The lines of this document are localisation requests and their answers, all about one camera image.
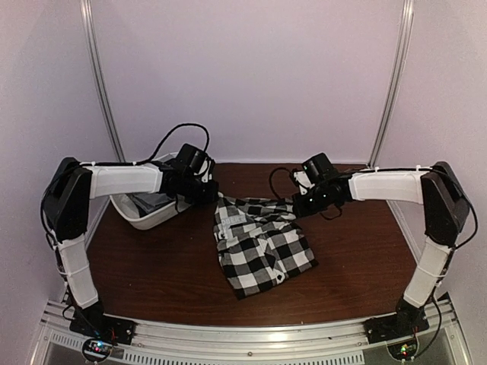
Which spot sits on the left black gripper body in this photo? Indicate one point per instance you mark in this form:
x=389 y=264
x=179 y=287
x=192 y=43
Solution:
x=195 y=195

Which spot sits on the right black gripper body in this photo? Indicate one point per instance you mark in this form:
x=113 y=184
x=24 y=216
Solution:
x=319 y=203

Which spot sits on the black white plaid shirt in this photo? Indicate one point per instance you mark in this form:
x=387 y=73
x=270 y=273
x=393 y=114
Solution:
x=259 y=244

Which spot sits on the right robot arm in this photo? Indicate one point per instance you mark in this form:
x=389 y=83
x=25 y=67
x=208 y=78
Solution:
x=435 y=188

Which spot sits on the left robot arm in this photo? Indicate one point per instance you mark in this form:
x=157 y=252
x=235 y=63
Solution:
x=65 y=206

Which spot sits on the grey folded shirt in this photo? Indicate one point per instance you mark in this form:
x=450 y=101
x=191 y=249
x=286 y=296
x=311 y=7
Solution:
x=147 y=203

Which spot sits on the white plastic bin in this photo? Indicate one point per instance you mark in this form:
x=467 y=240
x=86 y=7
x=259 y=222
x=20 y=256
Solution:
x=128 y=212

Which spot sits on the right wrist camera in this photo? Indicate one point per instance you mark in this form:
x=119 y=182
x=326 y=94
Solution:
x=302 y=181

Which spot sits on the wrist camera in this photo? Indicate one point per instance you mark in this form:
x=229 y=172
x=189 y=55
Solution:
x=302 y=181
x=205 y=175

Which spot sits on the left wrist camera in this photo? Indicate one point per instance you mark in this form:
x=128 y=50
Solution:
x=205 y=175

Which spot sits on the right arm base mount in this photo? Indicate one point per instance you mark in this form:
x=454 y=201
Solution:
x=392 y=327

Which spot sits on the aluminium front rail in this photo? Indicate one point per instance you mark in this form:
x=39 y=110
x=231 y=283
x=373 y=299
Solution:
x=342 y=342

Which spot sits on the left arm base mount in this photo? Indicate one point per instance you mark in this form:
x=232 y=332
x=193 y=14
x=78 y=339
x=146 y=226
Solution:
x=106 y=328

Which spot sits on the right aluminium post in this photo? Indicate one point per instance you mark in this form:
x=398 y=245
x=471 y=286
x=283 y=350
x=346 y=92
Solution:
x=399 y=62

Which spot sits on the aluminium post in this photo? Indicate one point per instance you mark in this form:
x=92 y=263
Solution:
x=399 y=62
x=87 y=20

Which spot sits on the left aluminium post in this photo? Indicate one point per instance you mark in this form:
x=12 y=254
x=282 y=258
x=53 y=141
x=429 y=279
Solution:
x=87 y=20

